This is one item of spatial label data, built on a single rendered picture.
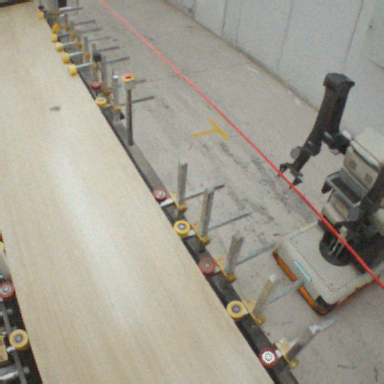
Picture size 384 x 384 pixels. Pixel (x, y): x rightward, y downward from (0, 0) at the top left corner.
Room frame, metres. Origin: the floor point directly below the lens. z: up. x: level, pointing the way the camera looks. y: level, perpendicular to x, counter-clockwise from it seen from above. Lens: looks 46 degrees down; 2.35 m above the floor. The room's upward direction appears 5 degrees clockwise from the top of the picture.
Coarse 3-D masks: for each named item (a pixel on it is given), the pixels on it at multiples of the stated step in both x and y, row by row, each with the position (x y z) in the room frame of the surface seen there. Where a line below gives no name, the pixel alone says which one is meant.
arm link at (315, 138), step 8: (328, 88) 1.51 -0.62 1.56; (344, 88) 1.47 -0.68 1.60; (328, 96) 1.49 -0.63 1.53; (336, 96) 1.49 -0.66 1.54; (328, 104) 1.48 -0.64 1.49; (320, 112) 1.50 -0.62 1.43; (328, 112) 1.49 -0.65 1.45; (320, 120) 1.49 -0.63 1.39; (328, 120) 1.50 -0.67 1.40; (312, 128) 1.51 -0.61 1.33; (320, 128) 1.48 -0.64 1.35; (312, 136) 1.50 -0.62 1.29; (320, 136) 1.49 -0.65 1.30; (304, 144) 1.52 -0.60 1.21; (312, 144) 1.49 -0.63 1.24; (320, 144) 1.49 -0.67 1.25; (312, 152) 1.47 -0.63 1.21
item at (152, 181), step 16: (48, 16) 4.54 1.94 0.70; (64, 48) 3.57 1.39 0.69; (96, 96) 2.61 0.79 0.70; (112, 112) 2.39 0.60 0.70; (112, 128) 2.23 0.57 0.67; (144, 160) 1.86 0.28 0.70; (144, 176) 1.72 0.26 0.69; (192, 240) 1.24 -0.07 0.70; (192, 256) 1.17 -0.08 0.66; (208, 256) 1.15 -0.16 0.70; (224, 288) 0.95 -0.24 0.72; (224, 304) 0.88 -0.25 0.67; (240, 320) 0.78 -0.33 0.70; (256, 336) 0.70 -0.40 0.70; (256, 352) 0.63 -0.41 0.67; (272, 368) 0.55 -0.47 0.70; (288, 368) 0.55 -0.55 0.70
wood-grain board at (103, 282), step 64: (0, 64) 2.77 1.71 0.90; (64, 64) 2.78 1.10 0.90; (0, 128) 1.85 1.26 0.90; (64, 128) 1.89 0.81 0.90; (0, 192) 1.28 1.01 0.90; (64, 192) 1.33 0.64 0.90; (128, 192) 1.37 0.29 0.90; (64, 256) 0.92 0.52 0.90; (128, 256) 0.96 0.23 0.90; (64, 320) 0.61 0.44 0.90; (128, 320) 0.65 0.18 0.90; (192, 320) 0.67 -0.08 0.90
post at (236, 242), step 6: (234, 234) 0.98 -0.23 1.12; (240, 234) 0.98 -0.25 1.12; (234, 240) 0.96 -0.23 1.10; (240, 240) 0.96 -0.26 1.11; (234, 246) 0.95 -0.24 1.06; (240, 246) 0.96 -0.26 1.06; (228, 252) 0.98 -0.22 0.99; (234, 252) 0.95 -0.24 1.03; (228, 258) 0.97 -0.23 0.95; (234, 258) 0.96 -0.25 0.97; (228, 264) 0.96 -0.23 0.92; (234, 264) 0.96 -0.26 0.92; (228, 270) 0.95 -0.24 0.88; (222, 282) 0.96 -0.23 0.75
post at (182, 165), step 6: (180, 162) 1.39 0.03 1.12; (186, 162) 1.39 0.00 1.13; (180, 168) 1.38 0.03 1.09; (186, 168) 1.39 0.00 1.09; (180, 174) 1.38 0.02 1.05; (186, 174) 1.39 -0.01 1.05; (180, 180) 1.38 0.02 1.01; (186, 180) 1.39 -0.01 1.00; (180, 186) 1.38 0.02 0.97; (180, 192) 1.38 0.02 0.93; (180, 198) 1.38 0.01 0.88; (180, 216) 1.38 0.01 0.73
